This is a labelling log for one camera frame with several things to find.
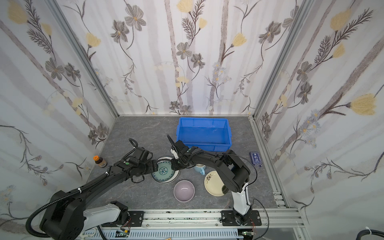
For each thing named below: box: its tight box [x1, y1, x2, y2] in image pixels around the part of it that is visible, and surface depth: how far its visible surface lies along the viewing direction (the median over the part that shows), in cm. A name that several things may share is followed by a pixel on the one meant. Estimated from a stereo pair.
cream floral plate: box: [204, 170, 225, 197], surface depth 86 cm
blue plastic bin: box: [176, 117, 232, 152], surface depth 113 cm
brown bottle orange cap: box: [92, 155, 107, 168], surface depth 90 cm
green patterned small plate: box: [151, 156, 181, 185], surface depth 90 cm
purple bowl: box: [173, 180, 195, 203], surface depth 82 cm
